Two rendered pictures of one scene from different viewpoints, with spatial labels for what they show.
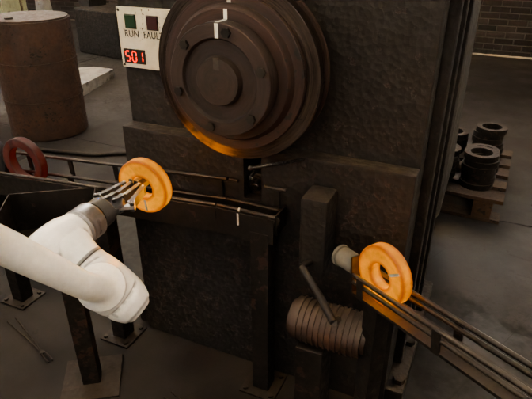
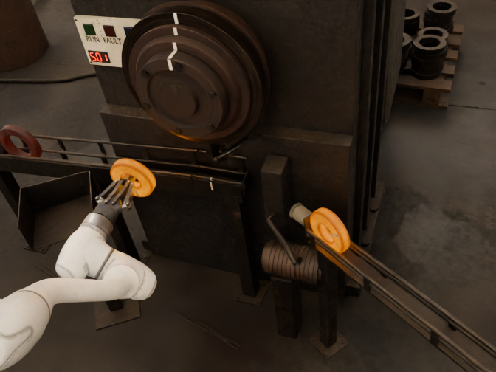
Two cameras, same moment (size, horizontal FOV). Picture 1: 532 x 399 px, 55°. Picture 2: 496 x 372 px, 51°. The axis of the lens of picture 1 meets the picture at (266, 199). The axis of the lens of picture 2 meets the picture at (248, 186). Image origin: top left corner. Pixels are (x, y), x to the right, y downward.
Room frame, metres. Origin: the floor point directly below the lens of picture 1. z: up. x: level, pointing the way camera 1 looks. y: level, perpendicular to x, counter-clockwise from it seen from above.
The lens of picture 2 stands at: (-0.07, -0.07, 1.98)
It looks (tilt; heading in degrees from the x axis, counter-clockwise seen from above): 44 degrees down; 1
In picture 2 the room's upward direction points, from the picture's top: 9 degrees counter-clockwise
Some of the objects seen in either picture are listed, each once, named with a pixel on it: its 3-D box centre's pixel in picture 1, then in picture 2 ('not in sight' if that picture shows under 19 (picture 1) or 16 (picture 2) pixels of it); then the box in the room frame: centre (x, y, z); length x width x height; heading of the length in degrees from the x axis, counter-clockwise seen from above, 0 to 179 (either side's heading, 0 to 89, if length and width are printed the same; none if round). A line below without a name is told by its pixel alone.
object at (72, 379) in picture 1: (68, 301); (86, 257); (1.33, 0.65, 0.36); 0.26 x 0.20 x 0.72; 101
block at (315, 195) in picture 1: (318, 229); (277, 187); (1.27, -0.15, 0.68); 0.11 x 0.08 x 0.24; 156
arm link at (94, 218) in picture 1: (86, 222); (97, 227); (1.04, 0.43, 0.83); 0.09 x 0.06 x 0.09; 66
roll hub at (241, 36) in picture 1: (222, 80); (181, 97); (1.26, 0.11, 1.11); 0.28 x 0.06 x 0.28; 66
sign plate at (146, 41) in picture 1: (155, 39); (115, 43); (1.59, 0.33, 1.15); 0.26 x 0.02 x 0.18; 66
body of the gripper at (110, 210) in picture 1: (106, 207); (108, 209); (1.11, 0.40, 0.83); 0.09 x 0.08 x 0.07; 156
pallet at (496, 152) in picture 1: (410, 145); (364, 35); (3.06, -0.93, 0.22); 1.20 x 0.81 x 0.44; 64
